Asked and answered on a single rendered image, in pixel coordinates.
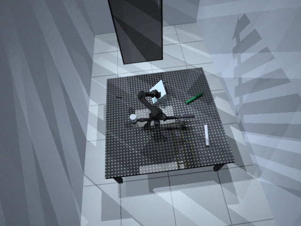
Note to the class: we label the light grey post with cap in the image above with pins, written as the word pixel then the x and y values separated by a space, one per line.
pixel 133 119

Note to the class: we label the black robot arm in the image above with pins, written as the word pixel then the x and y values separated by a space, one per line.
pixel 155 112

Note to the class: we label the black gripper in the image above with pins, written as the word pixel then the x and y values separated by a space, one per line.
pixel 156 121

